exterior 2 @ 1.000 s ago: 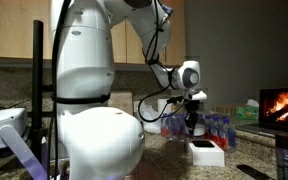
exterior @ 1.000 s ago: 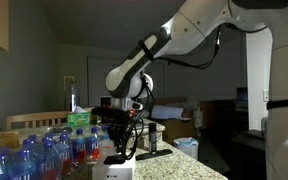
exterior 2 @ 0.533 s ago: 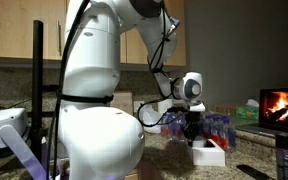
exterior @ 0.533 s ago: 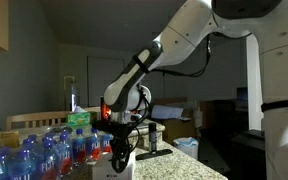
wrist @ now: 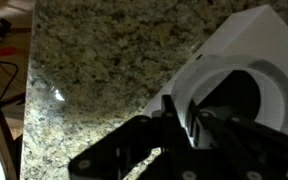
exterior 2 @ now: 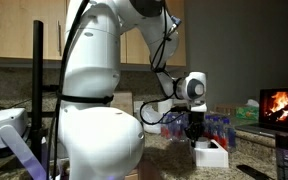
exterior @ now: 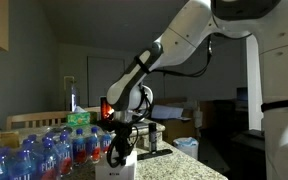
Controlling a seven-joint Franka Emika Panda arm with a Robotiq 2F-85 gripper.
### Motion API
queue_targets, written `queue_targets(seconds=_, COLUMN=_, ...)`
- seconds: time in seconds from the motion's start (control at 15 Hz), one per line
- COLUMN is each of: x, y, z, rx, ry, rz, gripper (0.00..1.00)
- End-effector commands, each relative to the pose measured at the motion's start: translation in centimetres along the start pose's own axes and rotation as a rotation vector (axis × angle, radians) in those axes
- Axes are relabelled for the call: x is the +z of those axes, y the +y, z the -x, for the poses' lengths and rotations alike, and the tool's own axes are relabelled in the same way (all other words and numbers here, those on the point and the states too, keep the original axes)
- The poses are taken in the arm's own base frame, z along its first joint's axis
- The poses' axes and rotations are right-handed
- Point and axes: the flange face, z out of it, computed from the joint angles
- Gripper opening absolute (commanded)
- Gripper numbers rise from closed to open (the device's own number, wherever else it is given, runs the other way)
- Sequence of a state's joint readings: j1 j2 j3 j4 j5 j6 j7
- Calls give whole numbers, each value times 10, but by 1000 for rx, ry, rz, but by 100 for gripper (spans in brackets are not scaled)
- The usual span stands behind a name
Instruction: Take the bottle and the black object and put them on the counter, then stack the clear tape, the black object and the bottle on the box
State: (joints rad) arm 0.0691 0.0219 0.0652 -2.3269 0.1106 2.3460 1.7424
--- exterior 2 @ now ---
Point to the wooden cutting board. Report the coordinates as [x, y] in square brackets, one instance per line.
[124, 101]

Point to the black pole stand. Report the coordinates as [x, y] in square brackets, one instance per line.
[37, 66]

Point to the white wall outlet plate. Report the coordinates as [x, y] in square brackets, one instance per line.
[137, 105]

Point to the pale purple curved bar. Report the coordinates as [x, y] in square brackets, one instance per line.
[20, 150]

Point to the white paper towel roll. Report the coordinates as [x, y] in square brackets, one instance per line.
[164, 106]

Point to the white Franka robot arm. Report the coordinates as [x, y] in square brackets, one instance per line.
[90, 66]

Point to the white plastic bag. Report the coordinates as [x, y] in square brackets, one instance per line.
[154, 116]

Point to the white rounded device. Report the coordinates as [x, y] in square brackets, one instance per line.
[4, 120]

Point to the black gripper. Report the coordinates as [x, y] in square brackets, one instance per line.
[196, 118]

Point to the black remote-like object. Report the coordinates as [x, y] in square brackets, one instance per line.
[254, 172]

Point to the black bottle with purple label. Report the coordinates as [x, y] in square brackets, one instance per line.
[285, 156]

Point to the wrapped Fiji water bottle pack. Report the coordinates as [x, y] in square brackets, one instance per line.
[170, 128]

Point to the wooden wall cabinet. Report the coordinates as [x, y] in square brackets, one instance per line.
[17, 26]

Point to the white box with black print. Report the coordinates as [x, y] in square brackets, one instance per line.
[214, 158]

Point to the laptop showing fireplace video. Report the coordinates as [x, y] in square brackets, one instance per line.
[284, 105]

